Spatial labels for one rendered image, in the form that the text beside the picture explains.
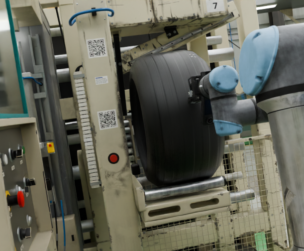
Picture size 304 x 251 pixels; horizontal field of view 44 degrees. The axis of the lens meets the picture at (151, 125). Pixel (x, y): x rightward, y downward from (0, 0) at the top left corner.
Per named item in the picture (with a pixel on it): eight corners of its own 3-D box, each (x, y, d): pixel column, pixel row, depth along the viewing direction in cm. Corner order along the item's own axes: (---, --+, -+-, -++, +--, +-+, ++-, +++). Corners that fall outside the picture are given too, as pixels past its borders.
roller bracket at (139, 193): (139, 212, 144) (135, 188, 143) (129, 191, 183) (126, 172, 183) (148, 211, 144) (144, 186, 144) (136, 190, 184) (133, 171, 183)
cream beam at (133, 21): (108, 28, 176) (103, -3, 176) (106, 39, 201) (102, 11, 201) (230, 15, 186) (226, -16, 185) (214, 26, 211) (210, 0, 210)
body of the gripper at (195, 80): (207, 76, 129) (219, 69, 117) (212, 101, 129) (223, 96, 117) (186, 79, 128) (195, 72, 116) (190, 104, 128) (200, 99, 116)
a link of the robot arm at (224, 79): (216, 95, 101) (210, 64, 101) (204, 101, 111) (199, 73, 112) (243, 91, 102) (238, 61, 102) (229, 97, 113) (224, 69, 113)
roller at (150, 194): (143, 203, 149) (142, 195, 147) (141, 196, 153) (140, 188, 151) (226, 188, 154) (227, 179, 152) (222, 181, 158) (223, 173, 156)
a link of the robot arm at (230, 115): (259, 130, 103) (252, 91, 104) (220, 136, 102) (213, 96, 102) (249, 131, 111) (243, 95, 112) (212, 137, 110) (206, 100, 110)
